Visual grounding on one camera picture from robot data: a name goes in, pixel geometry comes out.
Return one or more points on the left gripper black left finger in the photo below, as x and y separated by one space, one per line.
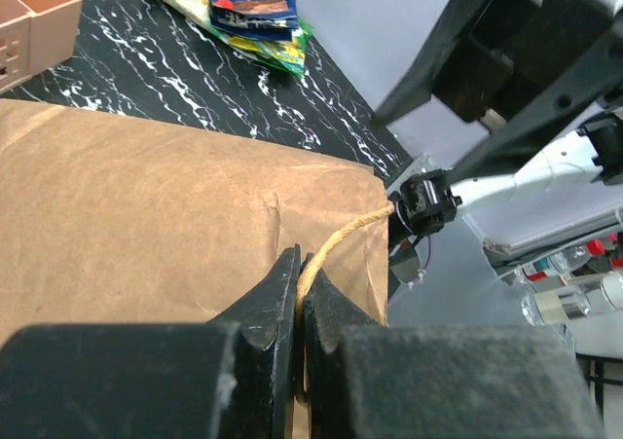
229 377

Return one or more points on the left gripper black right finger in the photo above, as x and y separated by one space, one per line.
366 380

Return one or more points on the brown paper bag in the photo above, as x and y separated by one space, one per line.
109 219

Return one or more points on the yellow green fruit snack bag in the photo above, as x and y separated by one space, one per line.
288 56

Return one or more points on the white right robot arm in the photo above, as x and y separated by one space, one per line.
543 77

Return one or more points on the clear plastic bottle red cap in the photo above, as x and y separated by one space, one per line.
562 262

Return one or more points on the peach plastic file organizer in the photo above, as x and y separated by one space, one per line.
35 36

